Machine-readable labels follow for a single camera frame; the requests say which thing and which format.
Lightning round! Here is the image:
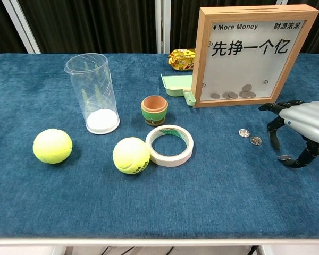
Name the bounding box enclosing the yellow snack packet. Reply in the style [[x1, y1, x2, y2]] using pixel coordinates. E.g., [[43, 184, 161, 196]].
[[167, 48, 197, 72]]

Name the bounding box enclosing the clear plastic ball canister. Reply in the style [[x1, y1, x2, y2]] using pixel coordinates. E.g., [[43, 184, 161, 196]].
[[64, 53, 121, 135]]

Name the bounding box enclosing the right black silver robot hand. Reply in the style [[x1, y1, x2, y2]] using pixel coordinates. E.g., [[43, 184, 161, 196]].
[[258, 99, 319, 169]]

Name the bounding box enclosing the white table leg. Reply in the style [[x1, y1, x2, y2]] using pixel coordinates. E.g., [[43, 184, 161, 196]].
[[256, 245, 273, 255], [52, 245, 74, 255]]

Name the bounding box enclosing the yellow tennis ball with print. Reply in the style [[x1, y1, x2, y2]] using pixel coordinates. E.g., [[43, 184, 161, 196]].
[[112, 137, 151, 175]]

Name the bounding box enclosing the slanted white frame post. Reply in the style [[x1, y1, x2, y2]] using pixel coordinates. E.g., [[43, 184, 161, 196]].
[[1, 0, 41, 54]]

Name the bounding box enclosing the wooden frame coin bank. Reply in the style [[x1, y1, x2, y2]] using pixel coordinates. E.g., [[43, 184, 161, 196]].
[[192, 6, 319, 108]]

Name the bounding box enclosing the light green plastic dustpan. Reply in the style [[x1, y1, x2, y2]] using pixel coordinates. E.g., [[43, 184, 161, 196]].
[[160, 73, 196, 106]]

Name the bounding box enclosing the plain yellow tennis ball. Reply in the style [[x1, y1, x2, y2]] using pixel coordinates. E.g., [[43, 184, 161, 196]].
[[32, 128, 73, 165]]

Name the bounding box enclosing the black pleated curtain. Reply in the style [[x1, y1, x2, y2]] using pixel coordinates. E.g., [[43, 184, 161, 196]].
[[0, 0, 319, 55]]

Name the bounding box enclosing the blue velvet table cloth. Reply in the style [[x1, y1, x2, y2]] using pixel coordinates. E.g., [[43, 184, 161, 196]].
[[0, 53, 319, 240]]

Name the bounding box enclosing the upright white frame post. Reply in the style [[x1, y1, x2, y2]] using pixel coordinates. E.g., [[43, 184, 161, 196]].
[[154, 0, 172, 54]]

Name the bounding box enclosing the small terracotta green pot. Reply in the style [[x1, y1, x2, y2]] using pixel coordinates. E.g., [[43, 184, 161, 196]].
[[140, 95, 169, 126]]

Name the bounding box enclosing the beige masking tape roll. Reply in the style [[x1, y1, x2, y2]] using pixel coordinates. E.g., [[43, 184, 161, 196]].
[[145, 124, 195, 168]]

